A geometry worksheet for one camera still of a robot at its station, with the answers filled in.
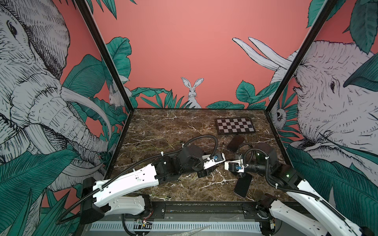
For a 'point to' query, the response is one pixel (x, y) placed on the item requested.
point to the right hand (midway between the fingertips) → (223, 156)
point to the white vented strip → (182, 226)
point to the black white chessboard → (230, 126)
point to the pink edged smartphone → (242, 184)
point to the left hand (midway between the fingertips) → (216, 159)
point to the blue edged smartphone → (236, 141)
